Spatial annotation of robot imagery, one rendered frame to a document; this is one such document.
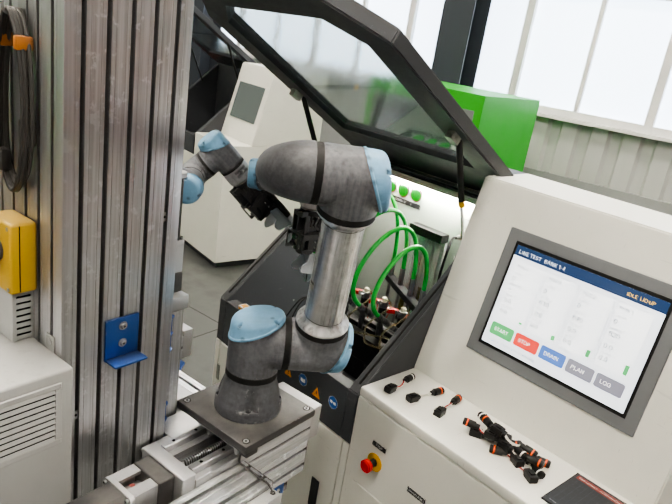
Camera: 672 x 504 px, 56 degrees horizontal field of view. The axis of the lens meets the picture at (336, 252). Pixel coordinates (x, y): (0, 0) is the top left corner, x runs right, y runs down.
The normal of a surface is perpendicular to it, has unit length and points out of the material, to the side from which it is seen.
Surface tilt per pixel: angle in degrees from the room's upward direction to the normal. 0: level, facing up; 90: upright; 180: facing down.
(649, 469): 76
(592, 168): 90
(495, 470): 0
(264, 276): 90
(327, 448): 90
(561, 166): 90
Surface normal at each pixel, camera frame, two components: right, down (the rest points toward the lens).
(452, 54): -0.62, 0.17
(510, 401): -0.68, -0.11
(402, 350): 0.66, 0.34
